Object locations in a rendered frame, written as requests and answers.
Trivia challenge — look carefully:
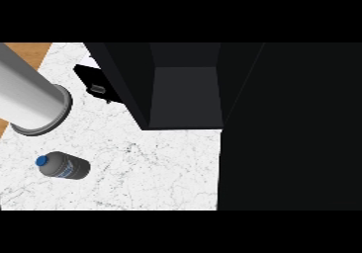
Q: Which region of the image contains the dark grey open cabinet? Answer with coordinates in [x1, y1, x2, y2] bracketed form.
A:
[82, 42, 266, 131]

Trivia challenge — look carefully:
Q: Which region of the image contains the large dark grey cabinet door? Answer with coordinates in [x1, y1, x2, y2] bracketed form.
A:
[215, 42, 362, 211]

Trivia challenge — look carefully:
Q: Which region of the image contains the dark bottled water blue cap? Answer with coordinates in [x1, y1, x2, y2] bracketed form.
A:
[35, 150, 91, 181]

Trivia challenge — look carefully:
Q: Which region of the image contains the grey cylindrical canister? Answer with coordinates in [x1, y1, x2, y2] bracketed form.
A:
[0, 42, 73, 137]

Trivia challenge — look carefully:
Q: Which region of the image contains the small black panel with handle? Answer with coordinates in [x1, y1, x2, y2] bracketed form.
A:
[72, 63, 124, 105]

